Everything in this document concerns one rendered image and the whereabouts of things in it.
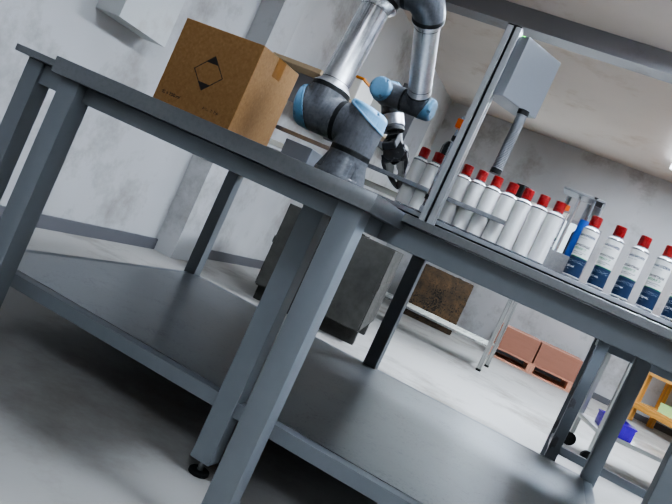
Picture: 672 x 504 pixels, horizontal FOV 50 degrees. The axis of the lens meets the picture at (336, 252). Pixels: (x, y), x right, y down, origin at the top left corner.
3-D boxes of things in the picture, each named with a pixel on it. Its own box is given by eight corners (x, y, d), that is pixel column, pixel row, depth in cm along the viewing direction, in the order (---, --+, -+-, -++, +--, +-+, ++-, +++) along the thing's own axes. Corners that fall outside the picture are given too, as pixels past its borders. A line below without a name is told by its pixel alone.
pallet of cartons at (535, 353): (571, 389, 928) (585, 360, 927) (571, 395, 847) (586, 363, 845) (487, 348, 967) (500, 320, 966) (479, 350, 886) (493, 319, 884)
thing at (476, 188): (466, 233, 231) (493, 175, 230) (463, 231, 226) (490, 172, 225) (451, 227, 233) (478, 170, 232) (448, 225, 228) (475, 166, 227)
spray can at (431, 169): (423, 215, 235) (449, 158, 234) (418, 211, 231) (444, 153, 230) (410, 209, 238) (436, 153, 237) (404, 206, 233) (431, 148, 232)
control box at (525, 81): (535, 119, 221) (561, 63, 220) (502, 95, 211) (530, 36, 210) (511, 115, 229) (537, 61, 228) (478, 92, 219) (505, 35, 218)
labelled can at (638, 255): (625, 303, 215) (654, 241, 214) (626, 302, 210) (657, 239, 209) (608, 295, 217) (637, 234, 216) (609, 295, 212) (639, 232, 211)
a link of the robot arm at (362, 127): (363, 154, 188) (386, 108, 188) (321, 135, 193) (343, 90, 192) (375, 164, 200) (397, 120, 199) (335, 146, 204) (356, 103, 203)
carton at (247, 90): (265, 151, 230) (299, 74, 229) (227, 131, 208) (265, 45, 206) (194, 121, 241) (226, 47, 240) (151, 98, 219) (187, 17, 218)
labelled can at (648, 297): (650, 313, 213) (680, 251, 212) (652, 313, 208) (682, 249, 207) (632, 306, 214) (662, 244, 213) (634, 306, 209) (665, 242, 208)
